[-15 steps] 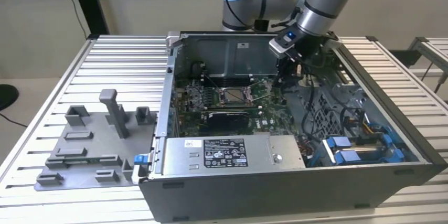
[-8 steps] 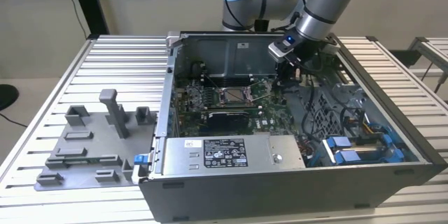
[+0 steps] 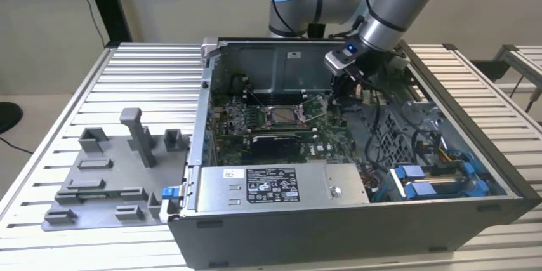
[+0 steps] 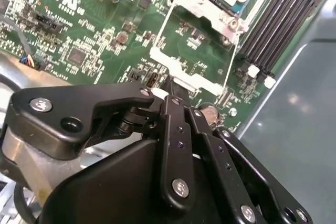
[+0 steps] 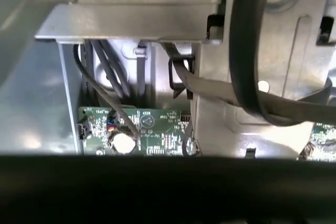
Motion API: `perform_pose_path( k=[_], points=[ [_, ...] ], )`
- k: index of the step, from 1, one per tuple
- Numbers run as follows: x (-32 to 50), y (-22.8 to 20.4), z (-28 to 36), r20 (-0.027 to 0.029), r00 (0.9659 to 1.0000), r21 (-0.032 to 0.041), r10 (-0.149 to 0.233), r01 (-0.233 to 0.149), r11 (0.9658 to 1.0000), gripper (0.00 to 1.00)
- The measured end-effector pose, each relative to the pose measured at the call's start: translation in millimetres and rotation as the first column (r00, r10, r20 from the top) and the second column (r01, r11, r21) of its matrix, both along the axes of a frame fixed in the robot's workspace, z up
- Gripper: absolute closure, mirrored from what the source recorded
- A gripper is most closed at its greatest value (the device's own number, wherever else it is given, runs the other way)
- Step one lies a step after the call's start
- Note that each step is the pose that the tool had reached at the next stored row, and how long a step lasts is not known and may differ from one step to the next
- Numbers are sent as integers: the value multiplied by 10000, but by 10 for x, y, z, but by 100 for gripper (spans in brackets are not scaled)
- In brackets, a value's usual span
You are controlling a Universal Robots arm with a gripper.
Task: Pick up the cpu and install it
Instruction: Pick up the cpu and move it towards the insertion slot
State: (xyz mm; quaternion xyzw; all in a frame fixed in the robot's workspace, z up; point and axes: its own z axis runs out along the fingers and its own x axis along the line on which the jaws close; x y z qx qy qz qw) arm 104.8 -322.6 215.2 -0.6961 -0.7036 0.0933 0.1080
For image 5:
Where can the green motherboard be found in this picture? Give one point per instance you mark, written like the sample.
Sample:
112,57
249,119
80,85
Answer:
157,129

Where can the silver coin battery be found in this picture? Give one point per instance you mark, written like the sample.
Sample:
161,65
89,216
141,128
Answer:
123,143

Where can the small black board connector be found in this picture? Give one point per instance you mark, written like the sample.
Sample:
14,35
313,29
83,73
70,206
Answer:
82,130

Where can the black blurred foreground bar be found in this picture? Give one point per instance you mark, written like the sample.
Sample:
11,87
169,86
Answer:
168,192

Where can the metal drive cage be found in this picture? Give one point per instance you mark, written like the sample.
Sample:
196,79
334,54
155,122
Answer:
288,51

